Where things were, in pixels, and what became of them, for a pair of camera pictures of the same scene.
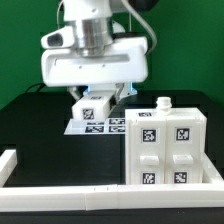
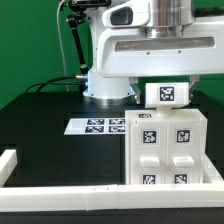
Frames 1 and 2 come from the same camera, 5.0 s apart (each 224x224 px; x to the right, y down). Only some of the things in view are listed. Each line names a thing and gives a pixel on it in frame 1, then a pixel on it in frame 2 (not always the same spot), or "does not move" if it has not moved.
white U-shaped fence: [22, 197] does not move
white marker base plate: [110, 126] does not move
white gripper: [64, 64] to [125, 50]
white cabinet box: [165, 145] does not move
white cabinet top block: [91, 108] to [166, 95]
